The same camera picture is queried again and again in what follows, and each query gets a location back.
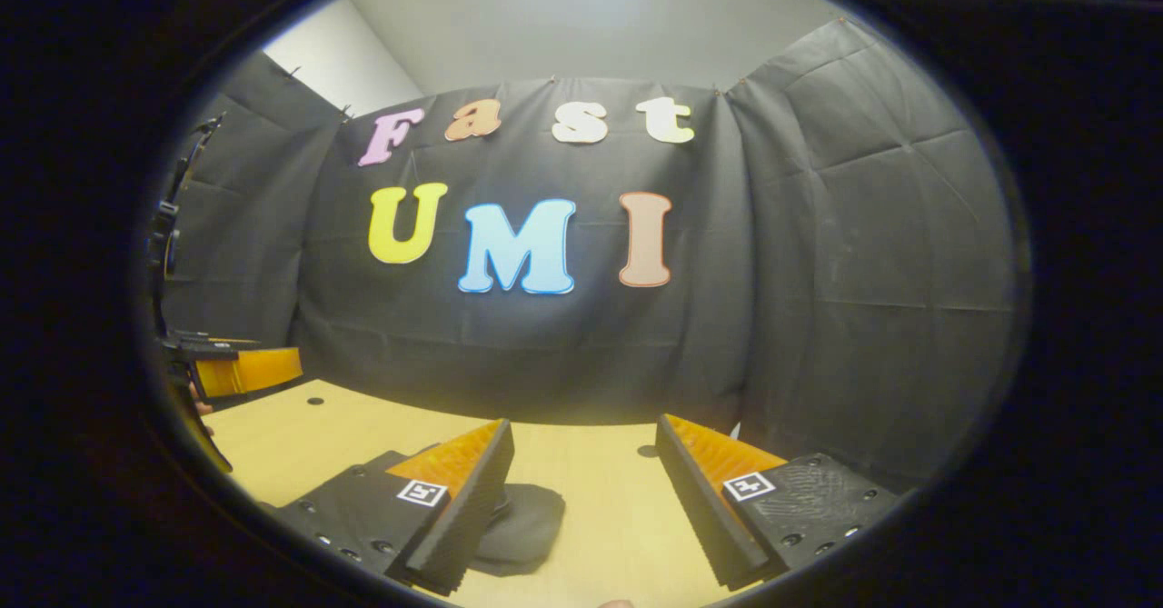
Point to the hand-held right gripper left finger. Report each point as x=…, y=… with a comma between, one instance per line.
x=463, y=517

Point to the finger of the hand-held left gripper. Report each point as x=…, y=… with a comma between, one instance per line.
x=254, y=370
x=202, y=435

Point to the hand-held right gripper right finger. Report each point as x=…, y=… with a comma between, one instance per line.
x=704, y=517

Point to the black backdrop cloth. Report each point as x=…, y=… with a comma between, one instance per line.
x=818, y=272

